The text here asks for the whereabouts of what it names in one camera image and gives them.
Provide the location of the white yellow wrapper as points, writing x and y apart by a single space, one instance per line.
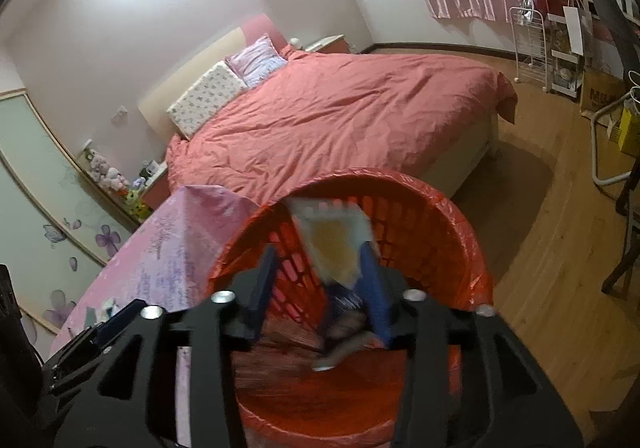
330 238

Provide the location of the yellow bag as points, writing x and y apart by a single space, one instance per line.
631 128

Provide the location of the red plastic basket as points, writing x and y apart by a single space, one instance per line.
450 238

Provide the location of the dark grey board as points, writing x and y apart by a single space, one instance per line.
607 13

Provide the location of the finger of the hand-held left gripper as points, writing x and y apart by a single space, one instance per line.
117 323

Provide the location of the white wall switch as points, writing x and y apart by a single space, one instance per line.
120 113

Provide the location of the small crumpled paper scrap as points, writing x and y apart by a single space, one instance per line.
106 309

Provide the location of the white floral pillow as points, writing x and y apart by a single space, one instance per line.
205 95

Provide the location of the dark green mug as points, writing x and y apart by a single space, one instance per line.
148 170

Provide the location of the beige pink headboard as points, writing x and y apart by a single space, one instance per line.
200 58

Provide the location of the white paper bag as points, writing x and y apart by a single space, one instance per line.
577 30

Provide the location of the small white round lamp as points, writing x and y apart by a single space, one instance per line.
296 43

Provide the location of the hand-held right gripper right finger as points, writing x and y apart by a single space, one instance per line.
375 290

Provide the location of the dark wrappers in basket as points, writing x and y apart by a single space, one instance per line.
345 328

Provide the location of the purple ruffled pillow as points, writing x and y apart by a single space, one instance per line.
257 60

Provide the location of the white tube frame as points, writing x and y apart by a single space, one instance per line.
595 148

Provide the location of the pink nightstand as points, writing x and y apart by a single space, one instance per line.
330 44
157 190

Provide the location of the green yellow plush toy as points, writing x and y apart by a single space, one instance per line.
136 203

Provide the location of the bed with pink duvet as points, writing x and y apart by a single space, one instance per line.
340 118

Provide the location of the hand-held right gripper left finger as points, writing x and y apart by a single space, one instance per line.
265 280

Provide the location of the dark wooden chair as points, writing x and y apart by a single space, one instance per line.
625 268

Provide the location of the white shelf cart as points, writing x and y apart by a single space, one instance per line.
562 60

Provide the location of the brown cardboard box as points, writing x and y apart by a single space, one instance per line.
600 95

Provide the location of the pile of plush toys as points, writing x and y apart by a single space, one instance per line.
107 173

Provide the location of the floral sliding door wardrobe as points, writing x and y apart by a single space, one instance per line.
40 188

